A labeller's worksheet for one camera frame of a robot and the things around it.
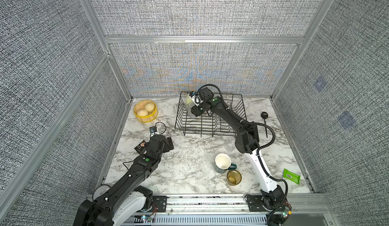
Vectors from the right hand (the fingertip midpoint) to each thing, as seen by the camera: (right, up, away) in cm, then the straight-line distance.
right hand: (195, 103), depth 100 cm
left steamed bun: (-36, -6, +3) cm, 37 cm away
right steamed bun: (-32, -2, +7) cm, 33 cm away
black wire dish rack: (+8, -6, -12) cm, 16 cm away
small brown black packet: (-33, -26, -9) cm, 43 cm away
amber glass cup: (+21, -41, -19) cm, 49 cm away
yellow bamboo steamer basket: (-30, -9, +4) cm, 32 cm away
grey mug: (-3, -1, -2) cm, 4 cm away
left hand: (-17, -20, -15) cm, 30 cm away
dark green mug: (+16, -35, -13) cm, 40 cm away
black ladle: (+49, -8, +7) cm, 50 cm away
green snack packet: (+52, -40, -18) cm, 68 cm away
